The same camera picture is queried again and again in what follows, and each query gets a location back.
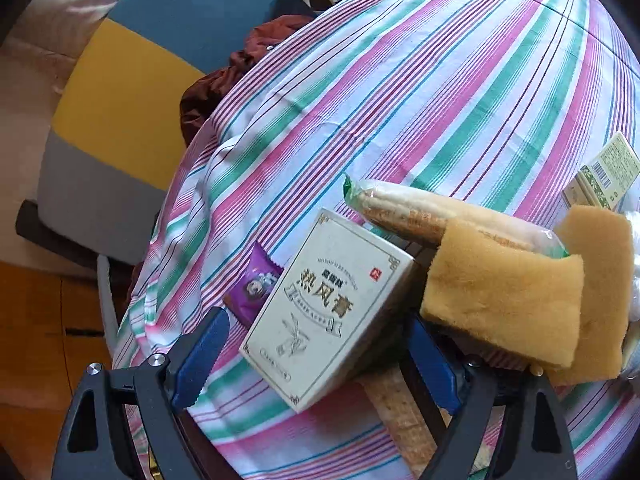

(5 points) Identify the grey yellow blue chair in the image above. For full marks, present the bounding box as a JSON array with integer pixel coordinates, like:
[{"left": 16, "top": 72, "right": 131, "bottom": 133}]
[{"left": 37, "top": 0, "right": 321, "bottom": 261}]

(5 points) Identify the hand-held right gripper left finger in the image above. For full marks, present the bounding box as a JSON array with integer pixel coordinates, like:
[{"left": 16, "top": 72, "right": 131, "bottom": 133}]
[{"left": 50, "top": 306, "right": 232, "bottom": 480}]

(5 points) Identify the purple snack packet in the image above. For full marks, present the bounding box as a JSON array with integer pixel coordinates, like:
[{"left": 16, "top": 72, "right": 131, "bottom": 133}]
[{"left": 222, "top": 241, "right": 285, "bottom": 322}]

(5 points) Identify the dark red garment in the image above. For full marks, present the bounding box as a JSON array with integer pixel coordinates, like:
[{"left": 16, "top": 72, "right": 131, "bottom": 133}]
[{"left": 180, "top": 15, "right": 316, "bottom": 148}]

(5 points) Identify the cream and green printed box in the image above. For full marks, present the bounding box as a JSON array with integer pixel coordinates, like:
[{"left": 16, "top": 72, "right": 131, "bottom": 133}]
[{"left": 562, "top": 131, "right": 640, "bottom": 211}]

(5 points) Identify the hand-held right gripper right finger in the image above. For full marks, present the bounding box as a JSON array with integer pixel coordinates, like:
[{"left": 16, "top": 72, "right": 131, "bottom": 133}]
[{"left": 407, "top": 317, "right": 576, "bottom": 480}]

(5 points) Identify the yellow cake packet top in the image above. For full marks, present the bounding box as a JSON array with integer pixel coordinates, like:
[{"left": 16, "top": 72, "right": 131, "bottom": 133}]
[{"left": 419, "top": 220, "right": 586, "bottom": 368}]

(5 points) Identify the white printed carton box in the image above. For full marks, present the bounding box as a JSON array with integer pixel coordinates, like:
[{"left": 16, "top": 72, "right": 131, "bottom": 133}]
[{"left": 239, "top": 207, "right": 417, "bottom": 414}]

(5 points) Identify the striped tablecloth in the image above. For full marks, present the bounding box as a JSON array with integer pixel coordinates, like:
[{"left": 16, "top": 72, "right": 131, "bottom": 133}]
[{"left": 112, "top": 0, "right": 640, "bottom": 480}]

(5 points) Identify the cracker packet with green ends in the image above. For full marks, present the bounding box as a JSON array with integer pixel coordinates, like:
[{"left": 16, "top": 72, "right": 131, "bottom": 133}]
[
  {"left": 343, "top": 174, "right": 571, "bottom": 261},
  {"left": 362, "top": 365, "right": 496, "bottom": 480}
]

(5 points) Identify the yellow cake packet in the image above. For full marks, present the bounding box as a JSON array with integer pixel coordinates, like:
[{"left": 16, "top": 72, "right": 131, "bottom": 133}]
[
  {"left": 419, "top": 220, "right": 586, "bottom": 368},
  {"left": 545, "top": 205, "right": 635, "bottom": 386}
]

